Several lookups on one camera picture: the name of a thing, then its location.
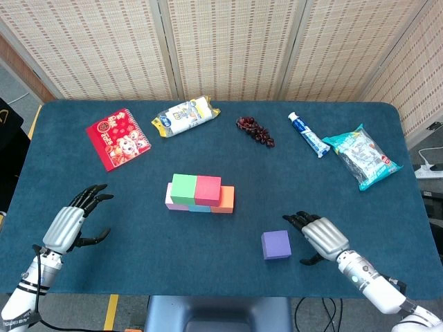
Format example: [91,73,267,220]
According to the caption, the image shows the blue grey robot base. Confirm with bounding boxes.
[144,295,294,332]

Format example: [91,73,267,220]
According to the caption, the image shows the white tissue pack yellow ends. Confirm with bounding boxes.
[150,95,222,139]

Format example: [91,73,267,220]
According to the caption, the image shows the large black object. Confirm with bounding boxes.
[0,96,33,212]

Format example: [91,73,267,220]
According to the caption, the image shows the pink foam cube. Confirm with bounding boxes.
[165,182,190,212]

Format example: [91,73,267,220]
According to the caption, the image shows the white power strip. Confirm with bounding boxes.
[414,162,443,180]

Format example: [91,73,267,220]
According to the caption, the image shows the green foam cube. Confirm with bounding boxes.
[170,173,199,205]

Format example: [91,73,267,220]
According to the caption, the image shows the black equipment box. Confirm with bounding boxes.
[420,188,443,243]

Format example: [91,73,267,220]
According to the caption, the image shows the red spiral calendar booklet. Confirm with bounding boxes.
[85,107,152,173]

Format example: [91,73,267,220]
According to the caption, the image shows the white power cable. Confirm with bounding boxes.
[417,147,443,167]

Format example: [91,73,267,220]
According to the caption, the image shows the red foam cube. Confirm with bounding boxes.
[194,175,222,208]

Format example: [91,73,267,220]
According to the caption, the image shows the blue felt table cover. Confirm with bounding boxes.
[0,100,433,301]

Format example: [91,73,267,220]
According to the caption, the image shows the black floor cables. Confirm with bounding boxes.
[294,297,343,332]

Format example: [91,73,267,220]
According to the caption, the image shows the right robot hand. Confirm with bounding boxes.
[282,210,351,266]

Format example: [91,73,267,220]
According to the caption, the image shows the orange foam cube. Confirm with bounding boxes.
[209,185,235,214]

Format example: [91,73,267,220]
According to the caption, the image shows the purple foam cube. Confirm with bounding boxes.
[260,230,292,261]

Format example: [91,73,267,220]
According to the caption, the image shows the bamboo folding screen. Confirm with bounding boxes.
[0,0,443,139]

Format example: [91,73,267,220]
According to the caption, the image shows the teal snack bag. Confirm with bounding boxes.
[321,123,404,192]

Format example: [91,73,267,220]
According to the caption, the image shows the white blue toothpaste tube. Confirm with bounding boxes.
[287,111,331,159]

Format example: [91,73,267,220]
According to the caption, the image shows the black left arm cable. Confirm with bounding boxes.
[20,243,139,332]

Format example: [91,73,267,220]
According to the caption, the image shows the dark red grape bunch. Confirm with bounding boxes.
[235,116,276,149]

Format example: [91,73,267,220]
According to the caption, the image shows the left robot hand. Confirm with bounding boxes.
[42,183,115,256]

